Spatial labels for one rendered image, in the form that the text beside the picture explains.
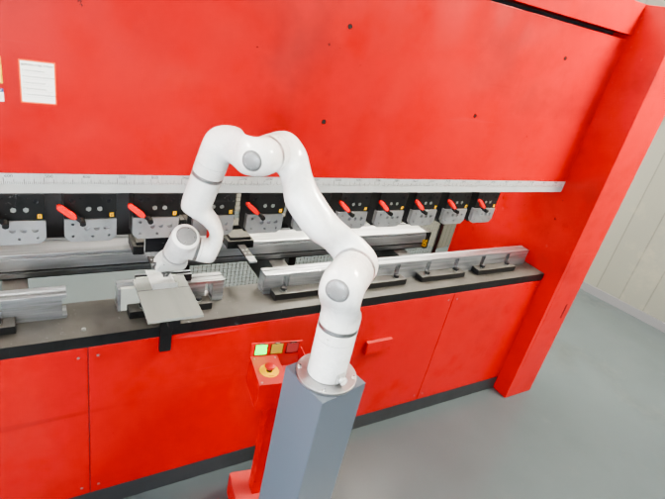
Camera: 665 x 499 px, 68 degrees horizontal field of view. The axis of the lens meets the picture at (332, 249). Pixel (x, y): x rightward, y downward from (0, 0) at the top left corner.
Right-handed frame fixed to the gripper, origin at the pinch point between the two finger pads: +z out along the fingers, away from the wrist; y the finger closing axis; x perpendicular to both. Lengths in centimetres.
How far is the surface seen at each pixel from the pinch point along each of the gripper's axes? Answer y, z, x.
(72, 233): 28.4, -8.2, -12.4
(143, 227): 7.1, -9.1, -13.1
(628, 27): -209, -84, -74
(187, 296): -5.9, 0.1, 10.0
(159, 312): 5.1, -4.6, 15.6
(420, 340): -131, 35, 38
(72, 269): 26.7, 32.6, -14.6
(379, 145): -82, -34, -34
